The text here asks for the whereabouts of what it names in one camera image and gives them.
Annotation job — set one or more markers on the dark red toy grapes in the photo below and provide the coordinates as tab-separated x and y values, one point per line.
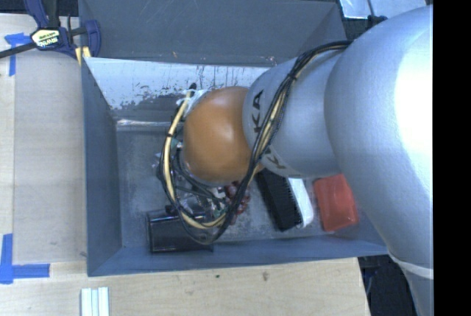
241	202

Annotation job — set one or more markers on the grey metal bin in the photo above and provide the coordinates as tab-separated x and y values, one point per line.
154	27

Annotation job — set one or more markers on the dark green flat block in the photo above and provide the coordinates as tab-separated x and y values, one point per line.
165	233

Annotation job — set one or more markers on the red-brown flat block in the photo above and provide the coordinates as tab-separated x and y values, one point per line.
335	202

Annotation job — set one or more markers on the pale wood flat board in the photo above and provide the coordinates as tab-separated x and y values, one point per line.
48	160

